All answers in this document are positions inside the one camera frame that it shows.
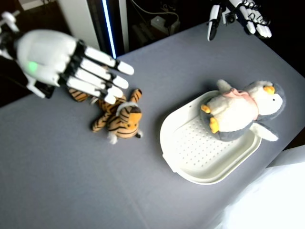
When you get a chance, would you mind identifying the plush tiger toy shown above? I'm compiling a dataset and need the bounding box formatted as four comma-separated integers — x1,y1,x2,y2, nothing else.
68,87,144,145

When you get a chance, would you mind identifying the grey white penguin plush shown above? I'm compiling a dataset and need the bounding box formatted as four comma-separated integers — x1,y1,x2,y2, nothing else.
200,79,286,142

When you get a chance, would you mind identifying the white perforated plastic tray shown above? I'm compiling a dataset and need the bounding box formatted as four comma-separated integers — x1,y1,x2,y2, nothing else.
159,90,263,186

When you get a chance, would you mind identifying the white cabinet with blue light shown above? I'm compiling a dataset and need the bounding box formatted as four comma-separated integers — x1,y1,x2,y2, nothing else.
56,0,131,59

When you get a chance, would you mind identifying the white power adapter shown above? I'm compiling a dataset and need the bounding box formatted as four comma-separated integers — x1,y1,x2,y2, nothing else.
150,15,181,36

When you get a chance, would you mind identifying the grey table cloth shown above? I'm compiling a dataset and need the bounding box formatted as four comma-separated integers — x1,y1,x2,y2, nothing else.
0,21,305,229

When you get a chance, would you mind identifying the white backdrop sheet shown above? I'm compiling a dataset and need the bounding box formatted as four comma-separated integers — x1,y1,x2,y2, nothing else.
212,147,305,229

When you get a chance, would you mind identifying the small grey wrist camera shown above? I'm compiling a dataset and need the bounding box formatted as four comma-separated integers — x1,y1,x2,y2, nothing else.
223,11,238,25

